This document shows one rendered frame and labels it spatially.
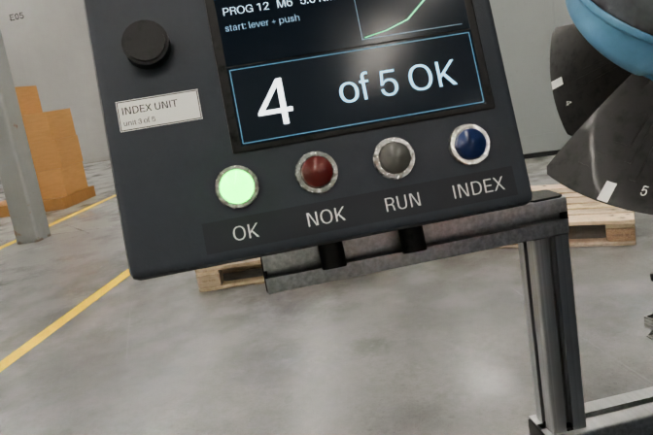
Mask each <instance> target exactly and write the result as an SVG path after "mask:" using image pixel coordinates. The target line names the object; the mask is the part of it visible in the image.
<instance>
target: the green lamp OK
mask: <svg viewBox="0 0 653 435"><path fill-rule="evenodd" d="M258 189H259V186H258V178H257V176H256V175H255V174H254V172H253V171H252V170H250V169H249V168H247V167H244V166H240V165H233V166H230V167H227V168H225V169H223V170H222V171H221V172H220V174H219V175H218V177H217V179H216V183H215V191H216V194H217V197H218V198H219V200H220V201H221V202H222V203H223V204H224V205H226V206H227V207H229V208H232V209H242V208H245V207H247V206H249V205H251V204H252V203H253V202H254V201H255V199H256V198H257V196H258Z"/></svg>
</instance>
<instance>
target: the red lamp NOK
mask: <svg viewBox="0 0 653 435"><path fill-rule="evenodd" d="M337 176H338V169H337V166H336V163H335V161H334V160H333V158H332V157H331V156H330V155H328V154H327V153H324V152H322V151H311V152H308V153H306V154H304V155H303V156H302V157H301V158H300V159H299V160H298V162H297V164H296V166H295V177H296V181H297V182H298V184H299V185H300V186H301V187H302V188H303V189H304V190H305V191H307V192H310V193H314V194H320V193H324V192H327V191H328V190H330V189H331V188H332V187H333V186H334V184H335V183H336V180H337Z"/></svg>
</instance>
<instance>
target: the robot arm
mask: <svg viewBox="0 0 653 435"><path fill-rule="evenodd" d="M566 5H567V10H568V13H569V15H570V17H571V19H572V21H573V23H574V24H575V26H576V28H577V29H578V30H579V32H580V33H581V34H582V36H583V37H584V38H585V39H586V40H587V41H588V42H589V43H590V44H591V45H592V46H593V47H594V48H595V49H596V50H597V51H598V52H599V53H601V54H602V55H603V56H604V57H606V58H607V59H609V60H610V61H611V62H613V63H614V64H616V65H618V66H619V67H621V68H623V69H624V70H626V71H628V72H630V73H632V74H634V75H637V76H643V77H645V78H647V79H649V80H651V81H653V0H566Z"/></svg>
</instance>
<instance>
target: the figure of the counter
mask: <svg viewBox="0 0 653 435"><path fill-rule="evenodd" d="M226 70H227V75H228V80H229V85H230V91H231V96H232V101H233V107H234V112H235V117H236V122H237V127H238V133H239V138H240V143H241V147H244V146H249V145H255V144H260V143H266V142H272V141H278V140H283V139H289V138H294V137H299V136H305V135H311V134H317V133H321V131H320V126H319V122H318V117H317V112H316V107H315V102H314V97H313V92H312V87H311V83H310V78H309V72H308V67H307V62H306V57H305V56H300V57H295V58H288V59H282V60H276V61H270V62H263V63H258V64H252V65H246V66H239V67H233V68H227V69H226Z"/></svg>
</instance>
